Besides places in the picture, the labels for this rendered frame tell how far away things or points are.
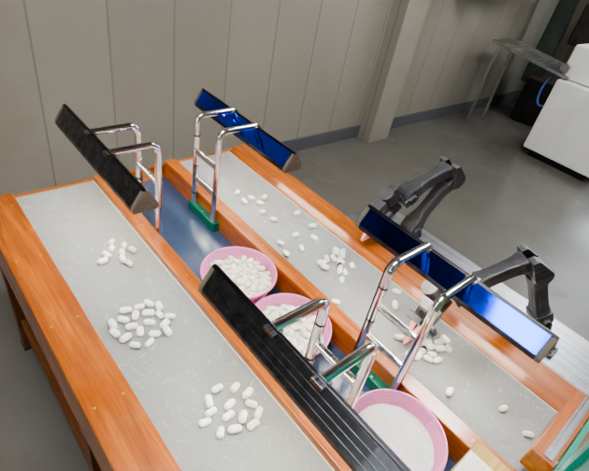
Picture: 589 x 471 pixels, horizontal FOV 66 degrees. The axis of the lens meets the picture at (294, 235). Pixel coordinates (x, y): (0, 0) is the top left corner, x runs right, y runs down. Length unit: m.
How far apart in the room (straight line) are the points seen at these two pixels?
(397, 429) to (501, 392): 0.39
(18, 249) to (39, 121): 1.37
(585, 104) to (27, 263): 4.86
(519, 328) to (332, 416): 0.57
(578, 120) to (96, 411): 4.93
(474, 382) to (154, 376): 0.95
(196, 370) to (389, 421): 0.55
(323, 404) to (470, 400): 0.70
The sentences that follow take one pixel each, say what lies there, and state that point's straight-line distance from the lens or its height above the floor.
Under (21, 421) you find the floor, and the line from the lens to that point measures 2.22.
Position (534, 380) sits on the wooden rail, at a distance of 1.66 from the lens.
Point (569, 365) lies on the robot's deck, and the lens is 1.95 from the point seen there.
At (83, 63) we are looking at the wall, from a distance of 2.94.
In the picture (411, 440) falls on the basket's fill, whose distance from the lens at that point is 1.37.
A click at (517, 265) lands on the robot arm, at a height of 1.04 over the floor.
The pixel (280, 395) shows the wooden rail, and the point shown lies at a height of 0.77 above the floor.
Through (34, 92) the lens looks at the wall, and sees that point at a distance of 2.92.
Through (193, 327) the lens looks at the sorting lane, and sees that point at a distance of 1.44.
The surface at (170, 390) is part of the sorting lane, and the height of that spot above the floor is 0.74.
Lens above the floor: 1.83
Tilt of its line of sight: 37 degrees down
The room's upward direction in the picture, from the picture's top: 12 degrees clockwise
